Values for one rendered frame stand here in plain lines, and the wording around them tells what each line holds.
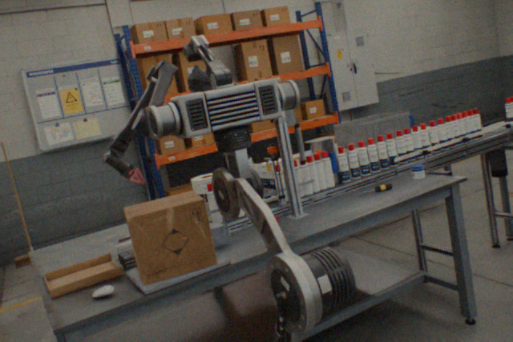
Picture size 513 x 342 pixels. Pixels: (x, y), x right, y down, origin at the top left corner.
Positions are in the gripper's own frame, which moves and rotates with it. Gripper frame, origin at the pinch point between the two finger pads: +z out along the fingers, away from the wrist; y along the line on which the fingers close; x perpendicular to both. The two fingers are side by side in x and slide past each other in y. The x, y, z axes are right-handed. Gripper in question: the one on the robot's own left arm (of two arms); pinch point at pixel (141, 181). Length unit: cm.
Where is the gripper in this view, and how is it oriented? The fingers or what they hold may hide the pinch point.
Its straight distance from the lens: 242.5
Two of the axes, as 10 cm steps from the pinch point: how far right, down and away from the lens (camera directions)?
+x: -5.5, 7.9, -2.6
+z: 7.1, 6.1, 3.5
